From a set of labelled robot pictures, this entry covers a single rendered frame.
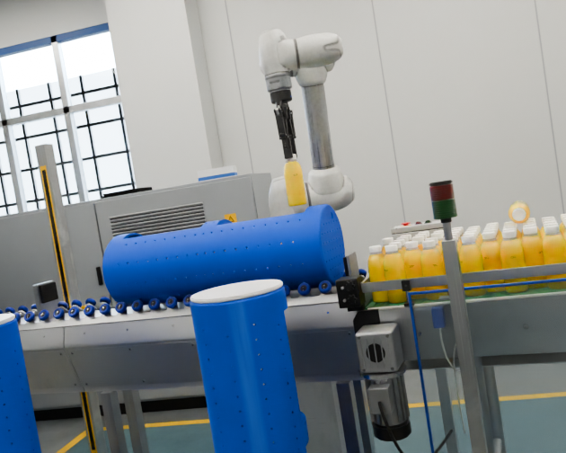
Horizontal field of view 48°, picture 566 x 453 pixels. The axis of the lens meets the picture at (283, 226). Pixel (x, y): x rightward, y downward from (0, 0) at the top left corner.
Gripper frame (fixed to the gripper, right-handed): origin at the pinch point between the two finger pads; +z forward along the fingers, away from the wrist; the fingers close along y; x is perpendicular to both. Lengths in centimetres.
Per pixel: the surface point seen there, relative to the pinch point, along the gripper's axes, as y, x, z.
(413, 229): -24, 34, 36
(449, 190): 38, 56, 21
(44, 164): -30, -132, -16
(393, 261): 17, 34, 41
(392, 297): 17, 32, 52
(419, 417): -118, 6, 145
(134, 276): 14, -63, 36
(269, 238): 13.1, -7.7, 29.3
